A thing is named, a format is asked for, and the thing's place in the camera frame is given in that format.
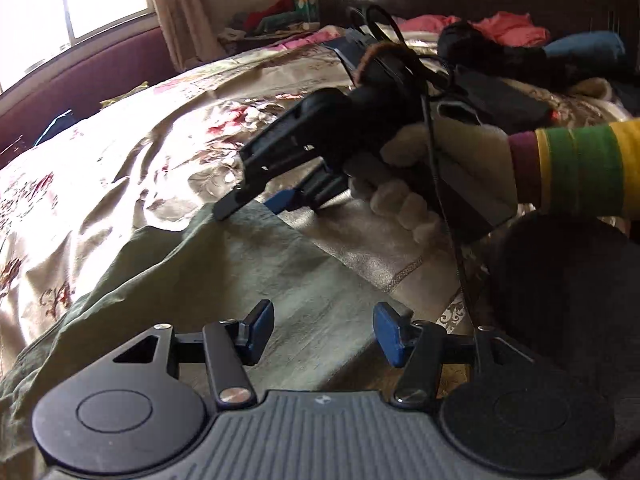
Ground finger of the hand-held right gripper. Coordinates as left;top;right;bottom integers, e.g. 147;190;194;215
263;160;351;213
214;145;321;221

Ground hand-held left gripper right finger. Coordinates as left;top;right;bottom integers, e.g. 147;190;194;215
374;302;533;408

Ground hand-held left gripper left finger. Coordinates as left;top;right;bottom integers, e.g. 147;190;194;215
100;300;275;407

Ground grey-green pants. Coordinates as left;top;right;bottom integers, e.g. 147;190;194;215
0;201;406;441

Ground person's right forearm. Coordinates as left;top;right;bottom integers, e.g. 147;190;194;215
507;120;640;221

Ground person's right hand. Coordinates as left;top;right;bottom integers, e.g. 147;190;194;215
345;120;521;246

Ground floral bedspread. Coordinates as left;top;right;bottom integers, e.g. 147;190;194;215
0;25;640;361

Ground black fluffy cloth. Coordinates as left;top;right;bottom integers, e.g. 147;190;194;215
437;20;551;88

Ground pile of colourful clothes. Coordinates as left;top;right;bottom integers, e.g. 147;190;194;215
220;0;321;43

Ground pink cloth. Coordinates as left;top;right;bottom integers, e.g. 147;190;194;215
470;10;551;48

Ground person's dark clothed leg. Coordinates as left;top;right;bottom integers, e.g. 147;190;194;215
487;210;640;480

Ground beige curtain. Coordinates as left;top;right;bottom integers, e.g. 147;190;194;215
142;0;226;73

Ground blue cloth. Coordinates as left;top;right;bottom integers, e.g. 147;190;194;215
542;30;628;70

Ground window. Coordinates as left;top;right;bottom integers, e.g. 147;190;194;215
0;0;151;96

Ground black cable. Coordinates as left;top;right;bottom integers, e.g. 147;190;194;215
350;4;493;378

